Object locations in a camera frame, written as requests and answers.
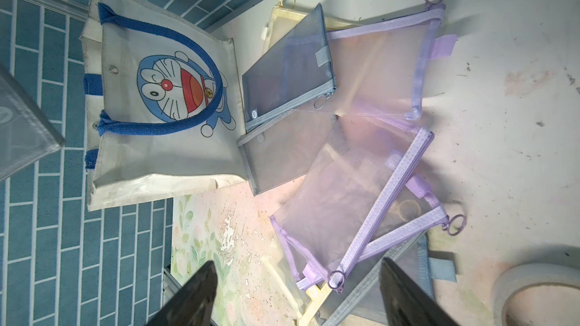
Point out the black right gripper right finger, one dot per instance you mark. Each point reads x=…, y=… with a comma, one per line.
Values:
x=405, y=302

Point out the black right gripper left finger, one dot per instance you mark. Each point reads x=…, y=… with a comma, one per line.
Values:
x=193, y=303

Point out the small yellow trim pouch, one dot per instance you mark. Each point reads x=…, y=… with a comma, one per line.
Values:
x=306, y=305

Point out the lower grey mesh pouch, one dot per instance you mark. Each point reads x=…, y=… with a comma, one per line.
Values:
x=283, y=149

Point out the white canvas tote bag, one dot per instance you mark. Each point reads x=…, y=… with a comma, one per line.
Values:
x=164, y=108

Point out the pale purple mesh pouch back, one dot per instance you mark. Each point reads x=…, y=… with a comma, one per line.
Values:
x=380, y=68

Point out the grey blue zipper pouch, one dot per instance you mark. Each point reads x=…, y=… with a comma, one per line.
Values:
x=296, y=70

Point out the yellow pouch at back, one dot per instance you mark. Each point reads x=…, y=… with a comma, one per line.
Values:
x=284, y=18

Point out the roll of clear tape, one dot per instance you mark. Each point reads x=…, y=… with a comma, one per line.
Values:
x=536, y=294

